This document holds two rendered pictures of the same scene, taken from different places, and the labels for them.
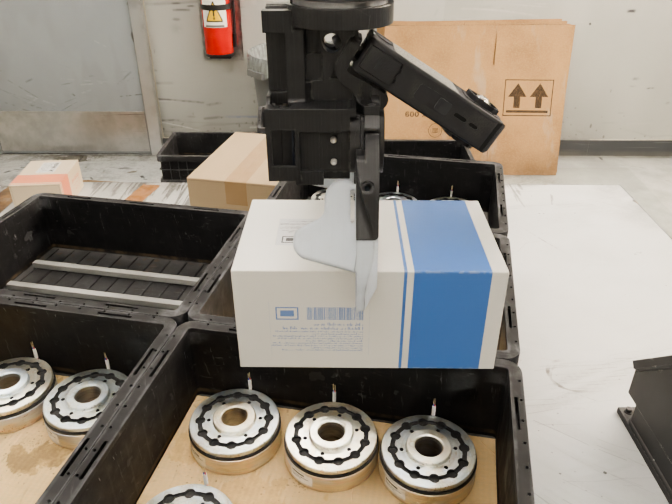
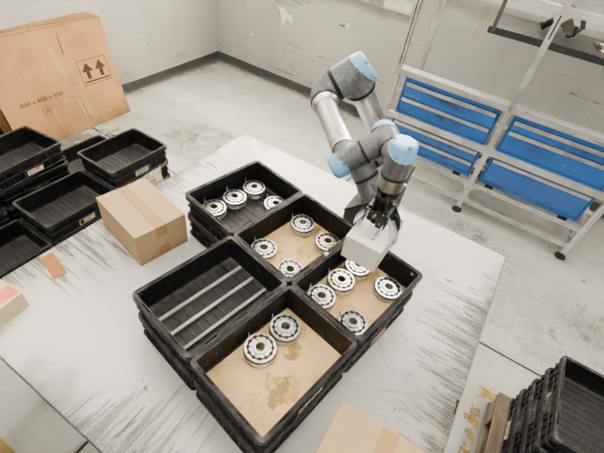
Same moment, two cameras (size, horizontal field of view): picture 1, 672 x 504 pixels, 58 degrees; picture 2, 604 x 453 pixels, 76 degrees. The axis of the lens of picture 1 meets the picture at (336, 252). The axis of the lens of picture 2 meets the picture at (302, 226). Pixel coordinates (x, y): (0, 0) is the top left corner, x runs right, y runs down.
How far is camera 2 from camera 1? 1.11 m
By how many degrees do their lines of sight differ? 53
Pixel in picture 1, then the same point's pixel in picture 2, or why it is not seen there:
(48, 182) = (11, 297)
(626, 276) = (292, 176)
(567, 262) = not seen: hidden behind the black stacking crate
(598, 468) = not seen: hidden behind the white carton
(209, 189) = (147, 236)
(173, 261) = (201, 276)
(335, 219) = (392, 229)
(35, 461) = (295, 352)
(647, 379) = (350, 212)
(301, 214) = (360, 231)
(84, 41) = not seen: outside the picture
